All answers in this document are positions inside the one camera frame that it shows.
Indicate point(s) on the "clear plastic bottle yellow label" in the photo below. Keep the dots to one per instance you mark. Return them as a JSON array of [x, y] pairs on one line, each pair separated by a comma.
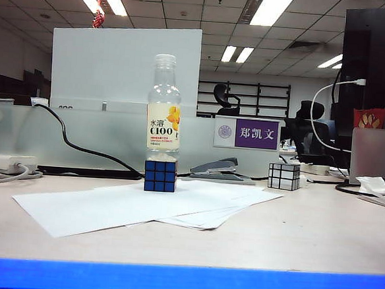
[[163, 129]]

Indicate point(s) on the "grey stapler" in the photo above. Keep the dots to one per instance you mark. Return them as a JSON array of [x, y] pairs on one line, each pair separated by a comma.
[[217, 164]]

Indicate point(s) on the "blue Rubik's cube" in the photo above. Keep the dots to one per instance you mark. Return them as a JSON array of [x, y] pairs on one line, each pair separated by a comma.
[[160, 178]]

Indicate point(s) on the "black office chair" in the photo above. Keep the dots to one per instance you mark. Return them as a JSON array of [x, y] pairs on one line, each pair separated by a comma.
[[309, 109], [222, 93]]

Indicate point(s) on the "purple and white nameplate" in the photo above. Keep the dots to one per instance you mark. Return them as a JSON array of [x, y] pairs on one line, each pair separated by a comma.
[[256, 133]]

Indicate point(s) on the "white paper sheet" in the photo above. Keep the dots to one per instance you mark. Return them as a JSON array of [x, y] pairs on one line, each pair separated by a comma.
[[75, 212], [203, 223]]

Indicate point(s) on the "black shelf rack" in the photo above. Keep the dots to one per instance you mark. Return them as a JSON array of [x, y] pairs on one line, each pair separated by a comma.
[[258, 99]]

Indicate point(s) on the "frosted glass partition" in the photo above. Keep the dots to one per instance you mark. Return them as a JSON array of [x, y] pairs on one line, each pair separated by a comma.
[[97, 134]]

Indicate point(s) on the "silver mirror cube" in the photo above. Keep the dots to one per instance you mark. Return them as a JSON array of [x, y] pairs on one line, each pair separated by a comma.
[[282, 177]]

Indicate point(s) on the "white board panel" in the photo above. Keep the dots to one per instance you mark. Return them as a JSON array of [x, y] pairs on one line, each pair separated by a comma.
[[118, 66]]

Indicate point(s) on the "white power strip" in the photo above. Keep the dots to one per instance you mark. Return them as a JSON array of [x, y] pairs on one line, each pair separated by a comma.
[[6, 160], [316, 169]]

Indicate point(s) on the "blue table edge strip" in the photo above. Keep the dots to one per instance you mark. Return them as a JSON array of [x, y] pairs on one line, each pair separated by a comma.
[[183, 279]]

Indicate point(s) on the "red hanging ornament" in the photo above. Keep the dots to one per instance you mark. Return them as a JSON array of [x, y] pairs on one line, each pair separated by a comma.
[[98, 20]]

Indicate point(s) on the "red snack packet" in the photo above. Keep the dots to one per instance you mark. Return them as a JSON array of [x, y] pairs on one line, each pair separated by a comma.
[[367, 118]]

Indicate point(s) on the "dark wooden cabinet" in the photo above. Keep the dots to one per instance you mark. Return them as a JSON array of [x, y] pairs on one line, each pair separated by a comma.
[[24, 86]]

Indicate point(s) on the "silver laptop panel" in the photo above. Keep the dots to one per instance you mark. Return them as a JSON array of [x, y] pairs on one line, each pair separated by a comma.
[[377, 154]]

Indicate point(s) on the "crumpled white tissue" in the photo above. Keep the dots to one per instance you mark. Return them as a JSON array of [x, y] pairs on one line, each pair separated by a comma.
[[373, 185]]

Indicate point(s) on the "black monitor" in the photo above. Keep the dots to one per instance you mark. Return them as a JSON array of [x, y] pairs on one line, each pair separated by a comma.
[[377, 48]]

